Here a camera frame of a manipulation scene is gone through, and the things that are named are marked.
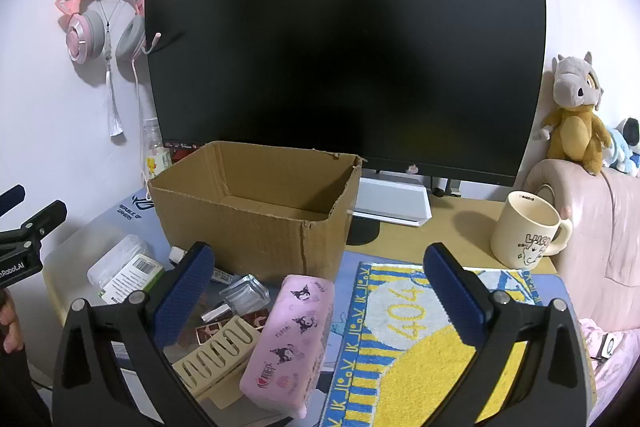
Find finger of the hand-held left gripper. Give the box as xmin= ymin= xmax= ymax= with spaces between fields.
xmin=0 ymin=185 xmax=27 ymax=218
xmin=10 ymin=200 xmax=68 ymax=253

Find pink sofa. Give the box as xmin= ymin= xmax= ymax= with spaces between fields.
xmin=522 ymin=158 xmax=640 ymax=328

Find beige hair clip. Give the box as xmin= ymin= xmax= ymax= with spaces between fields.
xmin=172 ymin=314 xmax=263 ymax=400

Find black round stand base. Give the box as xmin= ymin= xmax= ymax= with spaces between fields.
xmin=345 ymin=214 xmax=383 ymax=248

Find white box-shaped stand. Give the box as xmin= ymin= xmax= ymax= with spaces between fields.
xmin=352 ymin=177 xmax=432 ymax=228

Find clear plastic bottle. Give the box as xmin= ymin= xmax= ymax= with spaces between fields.
xmin=141 ymin=118 xmax=173 ymax=182

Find blue white plush toy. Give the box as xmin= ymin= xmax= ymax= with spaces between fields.
xmin=602 ymin=118 xmax=640 ymax=178

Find person's left hand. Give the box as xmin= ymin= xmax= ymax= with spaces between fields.
xmin=0 ymin=289 xmax=21 ymax=355

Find pink printed pencil case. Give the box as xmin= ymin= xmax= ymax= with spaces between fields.
xmin=239 ymin=274 xmax=336 ymax=420

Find cream printed mug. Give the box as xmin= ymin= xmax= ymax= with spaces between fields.
xmin=490 ymin=190 xmax=573 ymax=270

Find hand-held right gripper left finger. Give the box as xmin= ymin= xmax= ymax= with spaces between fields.
xmin=52 ymin=241 xmax=216 ymax=427

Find yellow blue towel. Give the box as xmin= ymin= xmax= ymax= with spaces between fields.
xmin=320 ymin=261 xmax=598 ymax=427

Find brown cardboard box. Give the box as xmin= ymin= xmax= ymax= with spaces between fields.
xmin=147 ymin=140 xmax=363 ymax=285

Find red patterned lipstick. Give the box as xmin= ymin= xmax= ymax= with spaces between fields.
xmin=194 ymin=311 xmax=271 ymax=345

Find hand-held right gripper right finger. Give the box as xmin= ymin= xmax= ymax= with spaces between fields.
xmin=422 ymin=243 xmax=598 ymax=427

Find white plastic storage box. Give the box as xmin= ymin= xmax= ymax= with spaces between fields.
xmin=42 ymin=219 xmax=166 ymax=378

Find small white gadget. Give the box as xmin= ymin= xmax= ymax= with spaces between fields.
xmin=595 ymin=333 xmax=621 ymax=360

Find white tube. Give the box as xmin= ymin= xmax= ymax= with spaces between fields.
xmin=169 ymin=246 xmax=236 ymax=284

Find pink cat-ear headphones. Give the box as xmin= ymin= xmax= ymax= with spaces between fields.
xmin=55 ymin=0 xmax=163 ymax=66

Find green white packet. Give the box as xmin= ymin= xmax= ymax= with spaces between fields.
xmin=97 ymin=253 xmax=166 ymax=305

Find glass perfume bottle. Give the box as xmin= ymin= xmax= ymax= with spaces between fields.
xmin=200 ymin=274 xmax=271 ymax=323

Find brown grey plush toy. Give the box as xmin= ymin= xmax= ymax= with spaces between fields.
xmin=532 ymin=52 xmax=612 ymax=176

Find black computer monitor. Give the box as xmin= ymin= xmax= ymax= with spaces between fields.
xmin=144 ymin=0 xmax=547 ymax=188

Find clear plastic container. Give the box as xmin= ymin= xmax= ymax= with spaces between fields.
xmin=87 ymin=234 xmax=150 ymax=290

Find printed desk mat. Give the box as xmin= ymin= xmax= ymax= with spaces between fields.
xmin=107 ymin=187 xmax=586 ymax=427

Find person's left forearm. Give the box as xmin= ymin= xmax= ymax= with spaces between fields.
xmin=0 ymin=347 xmax=53 ymax=427

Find pink cloth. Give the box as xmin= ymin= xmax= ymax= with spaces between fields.
xmin=577 ymin=317 xmax=640 ymax=423

